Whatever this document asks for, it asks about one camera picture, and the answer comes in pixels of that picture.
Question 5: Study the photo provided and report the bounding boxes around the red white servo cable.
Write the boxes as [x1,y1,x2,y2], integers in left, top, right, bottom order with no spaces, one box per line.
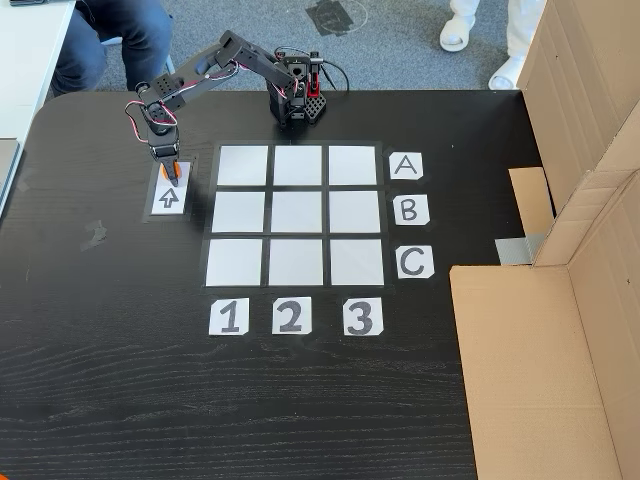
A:
[124,98,179,147]

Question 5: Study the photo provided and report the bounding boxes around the white desk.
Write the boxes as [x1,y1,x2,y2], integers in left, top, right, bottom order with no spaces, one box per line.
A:
[0,0,76,146]

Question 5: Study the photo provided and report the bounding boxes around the grey flat board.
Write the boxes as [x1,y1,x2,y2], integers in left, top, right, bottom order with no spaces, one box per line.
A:
[0,138,24,216]

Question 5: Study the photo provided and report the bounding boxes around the black floor tape patch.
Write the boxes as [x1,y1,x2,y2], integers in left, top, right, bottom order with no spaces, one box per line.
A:
[304,0,357,37]

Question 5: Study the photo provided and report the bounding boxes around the paper sheet number 3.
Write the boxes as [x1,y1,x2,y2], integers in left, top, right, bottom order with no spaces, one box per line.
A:
[342,297,385,337]

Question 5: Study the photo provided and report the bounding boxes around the pale blue chair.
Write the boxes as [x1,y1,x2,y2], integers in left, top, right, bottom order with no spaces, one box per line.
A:
[101,35,177,77]

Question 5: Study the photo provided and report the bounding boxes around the brown cardboard box wall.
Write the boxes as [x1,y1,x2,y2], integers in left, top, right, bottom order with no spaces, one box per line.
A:
[449,169,640,480]
[508,0,640,267]

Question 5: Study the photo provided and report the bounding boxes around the paper sheet letter B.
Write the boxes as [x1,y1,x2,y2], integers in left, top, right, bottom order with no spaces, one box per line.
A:
[393,194,431,227]

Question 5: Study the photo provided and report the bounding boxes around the grey duct tape strip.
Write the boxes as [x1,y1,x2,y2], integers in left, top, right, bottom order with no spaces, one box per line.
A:
[494,232,544,267]

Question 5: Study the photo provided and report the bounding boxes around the paper sheet letter C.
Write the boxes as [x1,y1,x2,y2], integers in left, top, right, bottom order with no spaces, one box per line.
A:
[396,245,435,280]

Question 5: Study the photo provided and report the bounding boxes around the paper sheet letter A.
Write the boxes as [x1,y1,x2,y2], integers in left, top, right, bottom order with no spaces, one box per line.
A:
[388,152,425,181]

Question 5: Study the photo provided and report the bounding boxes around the white taped grid sheet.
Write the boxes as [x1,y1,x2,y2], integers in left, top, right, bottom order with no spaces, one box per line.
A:
[199,141,396,296]

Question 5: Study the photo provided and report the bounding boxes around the white arrow paper sheet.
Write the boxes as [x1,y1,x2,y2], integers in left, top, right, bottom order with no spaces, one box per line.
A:
[142,154,199,224]

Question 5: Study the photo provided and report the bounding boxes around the paper sheet number 1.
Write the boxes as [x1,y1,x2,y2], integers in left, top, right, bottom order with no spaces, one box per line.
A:
[208,298,250,337]

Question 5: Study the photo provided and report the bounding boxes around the standing person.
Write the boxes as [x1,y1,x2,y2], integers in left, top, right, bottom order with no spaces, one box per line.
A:
[438,0,545,92]

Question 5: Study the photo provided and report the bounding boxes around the red black table clamp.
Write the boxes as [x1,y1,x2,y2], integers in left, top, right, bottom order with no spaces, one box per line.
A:
[306,49,325,99]

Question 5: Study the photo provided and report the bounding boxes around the thin dark cable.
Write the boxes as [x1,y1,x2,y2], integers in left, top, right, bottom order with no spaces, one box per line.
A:
[319,58,351,94]

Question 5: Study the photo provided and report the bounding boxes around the paper sheet number 2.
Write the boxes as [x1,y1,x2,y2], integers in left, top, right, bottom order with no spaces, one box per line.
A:
[271,295,313,335]

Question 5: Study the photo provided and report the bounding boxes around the seated person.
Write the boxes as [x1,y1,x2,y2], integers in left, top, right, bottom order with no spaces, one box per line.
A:
[49,0,174,97]

